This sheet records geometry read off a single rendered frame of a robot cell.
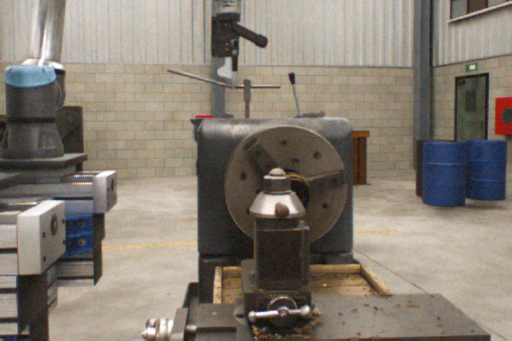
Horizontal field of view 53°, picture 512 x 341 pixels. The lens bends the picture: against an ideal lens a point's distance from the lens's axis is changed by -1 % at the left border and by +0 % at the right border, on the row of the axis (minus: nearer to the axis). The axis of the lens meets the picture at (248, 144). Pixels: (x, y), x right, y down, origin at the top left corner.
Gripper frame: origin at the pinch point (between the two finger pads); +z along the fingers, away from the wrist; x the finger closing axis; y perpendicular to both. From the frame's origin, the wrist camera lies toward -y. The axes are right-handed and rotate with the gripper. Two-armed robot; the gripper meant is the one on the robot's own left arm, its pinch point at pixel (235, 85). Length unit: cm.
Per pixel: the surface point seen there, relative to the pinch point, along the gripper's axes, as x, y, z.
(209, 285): 7, 8, 58
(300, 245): 84, -7, 27
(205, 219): 7.8, 8.9, 38.5
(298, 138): 23.4, -15.4, 15.0
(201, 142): 7.5, 9.9, 16.6
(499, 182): -587, -400, 105
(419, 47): -1028, -444, -153
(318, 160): 23.4, -20.5, 20.6
